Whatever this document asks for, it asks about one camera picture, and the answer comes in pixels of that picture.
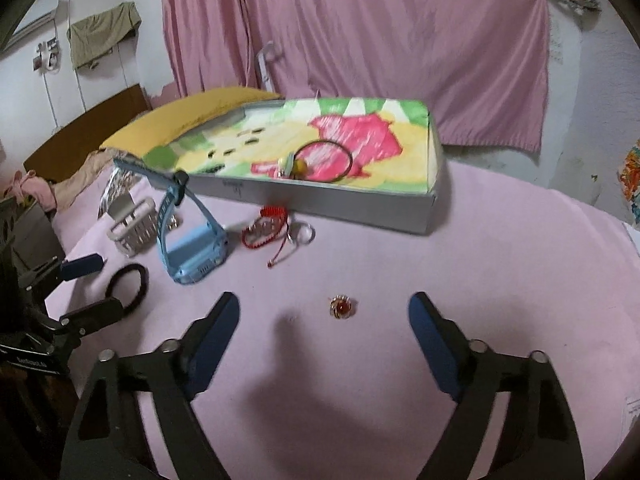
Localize red string bracelet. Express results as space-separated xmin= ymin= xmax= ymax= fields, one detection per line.
xmin=241 ymin=204 xmax=292 ymax=269

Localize gold red gem brooch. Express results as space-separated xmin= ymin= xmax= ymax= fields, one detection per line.
xmin=329 ymin=295 xmax=357 ymax=320

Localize olive green hanging cloth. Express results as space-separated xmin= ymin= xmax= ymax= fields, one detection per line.
xmin=67 ymin=1 xmax=142 ymax=70

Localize blue smart watch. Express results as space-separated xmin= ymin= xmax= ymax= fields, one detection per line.
xmin=156 ymin=170 xmax=229 ymax=285

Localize wall socket with plugs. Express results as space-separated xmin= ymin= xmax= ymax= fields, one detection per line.
xmin=32 ymin=37 xmax=60 ymax=72

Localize white hair claw clip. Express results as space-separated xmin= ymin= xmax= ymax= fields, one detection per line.
xmin=106 ymin=193 xmax=157 ymax=258

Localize black elastic with yellow bead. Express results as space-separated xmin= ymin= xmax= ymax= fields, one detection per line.
xmin=277 ymin=139 xmax=354 ymax=183

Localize pink bed sheet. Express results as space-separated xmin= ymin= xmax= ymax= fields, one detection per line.
xmin=70 ymin=163 xmax=639 ymax=479

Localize pink curtain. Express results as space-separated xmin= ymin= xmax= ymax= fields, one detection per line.
xmin=162 ymin=0 xmax=549 ymax=153

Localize colourful painted tray box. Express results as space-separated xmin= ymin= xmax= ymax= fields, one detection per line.
xmin=113 ymin=95 xmax=445 ymax=235

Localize colourful wall drawing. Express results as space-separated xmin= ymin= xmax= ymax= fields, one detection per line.
xmin=617 ymin=141 xmax=640 ymax=226

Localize yellow pillow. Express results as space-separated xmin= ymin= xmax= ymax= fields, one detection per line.
xmin=100 ymin=87 xmax=281 ymax=157

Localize black hair tie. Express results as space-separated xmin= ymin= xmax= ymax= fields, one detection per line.
xmin=103 ymin=262 xmax=151 ymax=319

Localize brown wooden headboard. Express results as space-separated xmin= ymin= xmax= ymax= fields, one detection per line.
xmin=23 ymin=84 xmax=149 ymax=182

